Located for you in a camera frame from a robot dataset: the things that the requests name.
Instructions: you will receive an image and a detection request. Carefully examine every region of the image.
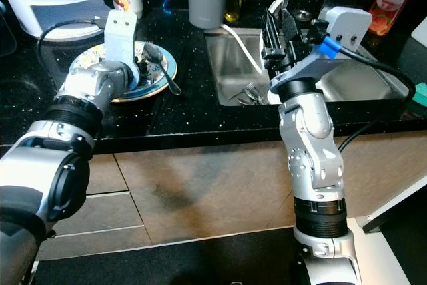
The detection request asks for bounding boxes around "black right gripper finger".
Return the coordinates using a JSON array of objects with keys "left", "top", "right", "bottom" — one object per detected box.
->
[
  {"left": 260, "top": 11, "right": 282, "bottom": 49},
  {"left": 280, "top": 11, "right": 302, "bottom": 45}
]

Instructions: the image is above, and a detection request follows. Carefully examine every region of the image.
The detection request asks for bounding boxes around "metal spoon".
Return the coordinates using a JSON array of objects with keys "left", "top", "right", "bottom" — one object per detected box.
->
[{"left": 142, "top": 43, "right": 182, "bottom": 96}]

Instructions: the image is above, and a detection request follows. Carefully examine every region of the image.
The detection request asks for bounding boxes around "white plate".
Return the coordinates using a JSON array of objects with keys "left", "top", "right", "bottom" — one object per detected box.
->
[{"left": 266, "top": 88, "right": 283, "bottom": 105}]

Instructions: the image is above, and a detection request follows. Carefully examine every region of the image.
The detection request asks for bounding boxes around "metal fork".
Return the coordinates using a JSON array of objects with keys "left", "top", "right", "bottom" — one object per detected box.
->
[{"left": 230, "top": 81, "right": 269, "bottom": 106}]

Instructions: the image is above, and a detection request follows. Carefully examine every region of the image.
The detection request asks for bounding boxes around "stainless steel sink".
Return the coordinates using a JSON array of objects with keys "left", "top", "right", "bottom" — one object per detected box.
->
[{"left": 203, "top": 27, "right": 416, "bottom": 107}]

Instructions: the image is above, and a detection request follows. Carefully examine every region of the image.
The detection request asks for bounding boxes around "blue rimmed patterned plate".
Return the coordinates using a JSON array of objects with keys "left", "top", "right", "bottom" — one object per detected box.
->
[{"left": 68, "top": 41, "right": 179, "bottom": 104}]

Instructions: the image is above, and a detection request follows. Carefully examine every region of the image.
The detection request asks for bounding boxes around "large white plastic container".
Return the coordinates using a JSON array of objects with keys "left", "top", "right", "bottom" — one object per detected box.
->
[{"left": 0, "top": 0, "right": 109, "bottom": 41}]

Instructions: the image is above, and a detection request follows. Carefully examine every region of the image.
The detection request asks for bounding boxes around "white board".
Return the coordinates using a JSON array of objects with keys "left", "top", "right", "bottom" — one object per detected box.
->
[{"left": 410, "top": 15, "right": 427, "bottom": 49}]

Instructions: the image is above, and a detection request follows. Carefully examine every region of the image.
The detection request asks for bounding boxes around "brown cabinet front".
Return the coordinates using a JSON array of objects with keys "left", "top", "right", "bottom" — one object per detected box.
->
[{"left": 40, "top": 133, "right": 427, "bottom": 260}]

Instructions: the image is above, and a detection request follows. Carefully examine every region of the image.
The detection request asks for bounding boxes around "teal green cloth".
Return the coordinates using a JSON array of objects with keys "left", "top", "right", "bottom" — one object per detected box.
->
[{"left": 412, "top": 81, "right": 427, "bottom": 107}]

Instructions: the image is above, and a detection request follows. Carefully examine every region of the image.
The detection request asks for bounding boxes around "white appliance door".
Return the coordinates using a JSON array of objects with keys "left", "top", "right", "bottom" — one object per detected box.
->
[{"left": 347, "top": 182, "right": 427, "bottom": 285}]

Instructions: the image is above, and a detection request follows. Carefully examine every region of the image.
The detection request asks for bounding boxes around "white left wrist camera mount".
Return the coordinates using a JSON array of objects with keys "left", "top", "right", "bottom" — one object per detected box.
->
[{"left": 104, "top": 10, "right": 141, "bottom": 93}]

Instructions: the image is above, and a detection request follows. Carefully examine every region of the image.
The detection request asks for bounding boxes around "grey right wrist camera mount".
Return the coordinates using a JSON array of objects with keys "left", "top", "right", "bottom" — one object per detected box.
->
[{"left": 270, "top": 6, "right": 372, "bottom": 96}]

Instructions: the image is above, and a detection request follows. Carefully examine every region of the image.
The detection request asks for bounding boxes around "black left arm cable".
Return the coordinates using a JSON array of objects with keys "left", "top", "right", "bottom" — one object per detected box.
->
[{"left": 38, "top": 18, "right": 109, "bottom": 60}]

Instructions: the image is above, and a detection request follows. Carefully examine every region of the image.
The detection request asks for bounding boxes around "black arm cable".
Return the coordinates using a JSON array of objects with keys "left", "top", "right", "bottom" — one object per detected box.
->
[
  {"left": 38, "top": 18, "right": 109, "bottom": 60},
  {"left": 334, "top": 45, "right": 416, "bottom": 154}
]

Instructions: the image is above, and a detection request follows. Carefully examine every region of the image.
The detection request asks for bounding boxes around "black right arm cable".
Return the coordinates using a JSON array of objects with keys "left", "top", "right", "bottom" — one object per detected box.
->
[{"left": 334, "top": 45, "right": 416, "bottom": 154}]

